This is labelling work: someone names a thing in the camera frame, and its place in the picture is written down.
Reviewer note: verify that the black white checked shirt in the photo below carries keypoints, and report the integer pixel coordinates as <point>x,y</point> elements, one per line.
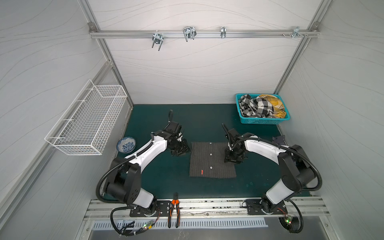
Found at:
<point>255,107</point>

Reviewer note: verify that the dark purple plastic object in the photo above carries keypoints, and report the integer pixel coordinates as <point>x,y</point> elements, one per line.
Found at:
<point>279,140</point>

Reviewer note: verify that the metal clamp hook middle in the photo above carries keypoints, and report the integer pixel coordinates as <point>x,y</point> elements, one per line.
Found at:
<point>189,33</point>

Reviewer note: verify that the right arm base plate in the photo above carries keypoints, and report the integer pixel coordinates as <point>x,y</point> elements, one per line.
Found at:
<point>255,207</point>

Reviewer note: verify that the metal bracket hook right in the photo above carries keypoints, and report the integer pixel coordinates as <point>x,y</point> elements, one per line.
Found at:
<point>295,34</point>

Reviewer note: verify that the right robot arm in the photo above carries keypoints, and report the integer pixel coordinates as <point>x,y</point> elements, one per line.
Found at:
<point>298,173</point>

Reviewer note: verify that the grey pinstriped long sleeve shirt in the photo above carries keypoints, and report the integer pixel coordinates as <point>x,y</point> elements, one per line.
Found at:
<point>208,161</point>

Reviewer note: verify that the metal ring clip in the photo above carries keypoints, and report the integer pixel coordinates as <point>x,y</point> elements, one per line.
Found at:
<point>223,32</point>

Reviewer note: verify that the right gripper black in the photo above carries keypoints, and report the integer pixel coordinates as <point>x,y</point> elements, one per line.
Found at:
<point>232,155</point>

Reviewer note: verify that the teal plastic basket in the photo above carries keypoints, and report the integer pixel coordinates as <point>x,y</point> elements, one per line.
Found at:
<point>261,121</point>

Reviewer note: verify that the yellow patterned shirt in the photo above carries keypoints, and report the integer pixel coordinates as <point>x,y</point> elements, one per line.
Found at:
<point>277,104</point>

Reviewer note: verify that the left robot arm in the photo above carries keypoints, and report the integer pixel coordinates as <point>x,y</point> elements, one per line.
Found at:
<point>123,182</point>

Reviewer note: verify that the white slotted vent strip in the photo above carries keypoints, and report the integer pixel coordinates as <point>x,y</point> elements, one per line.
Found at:
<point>162,224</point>

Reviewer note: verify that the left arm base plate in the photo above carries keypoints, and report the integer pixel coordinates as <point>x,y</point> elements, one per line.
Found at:
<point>156,208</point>

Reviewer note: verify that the orange black pliers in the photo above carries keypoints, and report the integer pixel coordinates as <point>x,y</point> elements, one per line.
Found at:
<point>175,205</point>

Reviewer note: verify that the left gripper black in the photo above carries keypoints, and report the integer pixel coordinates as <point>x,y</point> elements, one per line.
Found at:
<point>184,149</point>

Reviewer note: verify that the blue white ceramic plate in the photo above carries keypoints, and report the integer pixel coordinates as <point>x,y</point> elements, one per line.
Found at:
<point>126,145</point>

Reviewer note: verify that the aluminium crossbar rail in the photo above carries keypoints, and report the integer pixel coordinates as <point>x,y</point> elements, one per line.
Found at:
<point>201,34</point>

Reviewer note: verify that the metal clamp hook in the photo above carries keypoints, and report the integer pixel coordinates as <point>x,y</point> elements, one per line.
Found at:
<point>189,33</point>
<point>157,39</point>

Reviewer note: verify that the white wire wall basket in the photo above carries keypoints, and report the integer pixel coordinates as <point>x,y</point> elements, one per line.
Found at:
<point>86,125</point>

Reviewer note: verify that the metal clamp hook left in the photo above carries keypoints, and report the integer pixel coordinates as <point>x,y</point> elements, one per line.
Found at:
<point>157,39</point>

